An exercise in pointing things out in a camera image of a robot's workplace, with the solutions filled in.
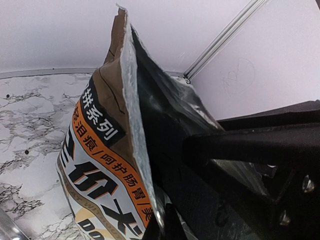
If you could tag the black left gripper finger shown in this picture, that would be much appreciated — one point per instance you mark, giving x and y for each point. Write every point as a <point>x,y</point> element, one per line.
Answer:
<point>172,226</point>

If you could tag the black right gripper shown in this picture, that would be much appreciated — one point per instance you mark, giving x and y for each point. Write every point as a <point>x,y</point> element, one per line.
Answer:
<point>267,168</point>

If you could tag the brown dog food bag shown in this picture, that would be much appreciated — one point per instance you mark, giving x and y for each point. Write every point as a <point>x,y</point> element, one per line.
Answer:
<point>122,153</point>

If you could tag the metal food scoop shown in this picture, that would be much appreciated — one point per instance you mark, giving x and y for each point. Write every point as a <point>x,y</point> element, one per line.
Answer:
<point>8,229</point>

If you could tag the right aluminium frame post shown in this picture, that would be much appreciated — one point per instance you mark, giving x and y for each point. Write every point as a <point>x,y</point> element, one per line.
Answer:
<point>223,38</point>

